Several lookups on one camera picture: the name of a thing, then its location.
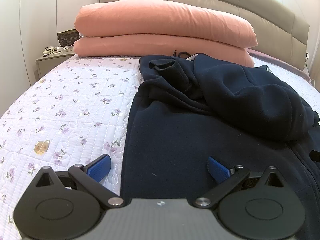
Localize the navy blue hooded jacket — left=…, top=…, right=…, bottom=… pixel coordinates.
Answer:
left=120, top=54, right=319, bottom=239

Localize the floral quilted bedspread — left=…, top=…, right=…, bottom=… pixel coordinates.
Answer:
left=0, top=48, right=320, bottom=240

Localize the beige bedside table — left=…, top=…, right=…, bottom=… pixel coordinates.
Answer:
left=35, top=46, right=75, bottom=81

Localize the lower pink pillow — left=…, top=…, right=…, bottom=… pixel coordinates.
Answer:
left=74, top=34, right=254, bottom=67

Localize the pink pillow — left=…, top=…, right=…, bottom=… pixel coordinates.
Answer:
left=74, top=0, right=258, bottom=48
left=74, top=34, right=254, bottom=67

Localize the brown patterned pouch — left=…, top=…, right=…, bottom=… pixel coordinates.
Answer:
left=57, top=29, right=81, bottom=47

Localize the beige padded headboard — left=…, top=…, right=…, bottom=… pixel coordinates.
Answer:
left=102, top=0, right=310, bottom=70

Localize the upper pink pillow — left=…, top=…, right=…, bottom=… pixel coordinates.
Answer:
left=74, top=0, right=258, bottom=48

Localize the white wardrobe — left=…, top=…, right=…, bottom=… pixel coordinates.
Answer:
left=0, top=0, right=103, bottom=116

